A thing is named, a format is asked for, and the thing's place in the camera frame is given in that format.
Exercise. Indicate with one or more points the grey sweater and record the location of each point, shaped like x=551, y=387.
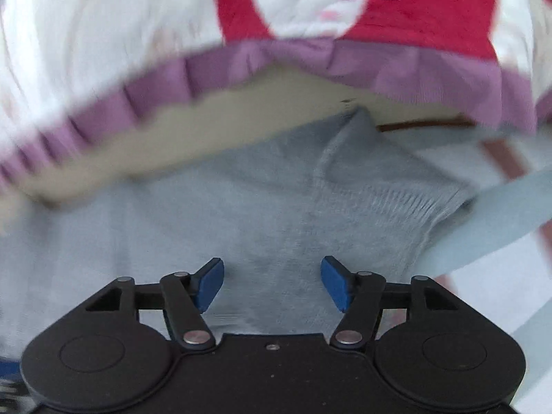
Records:
x=258, y=207

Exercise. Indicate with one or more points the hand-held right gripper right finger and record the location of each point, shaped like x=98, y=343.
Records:
x=336, y=282

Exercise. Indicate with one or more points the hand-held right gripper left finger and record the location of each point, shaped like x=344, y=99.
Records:
x=209, y=284

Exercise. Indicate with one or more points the beige bed base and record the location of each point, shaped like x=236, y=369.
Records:
x=258, y=103

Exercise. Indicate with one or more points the checked play mat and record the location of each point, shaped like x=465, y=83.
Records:
x=517, y=293

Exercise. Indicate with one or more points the printed quilt with purple ruffle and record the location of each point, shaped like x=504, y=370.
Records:
x=129, y=30

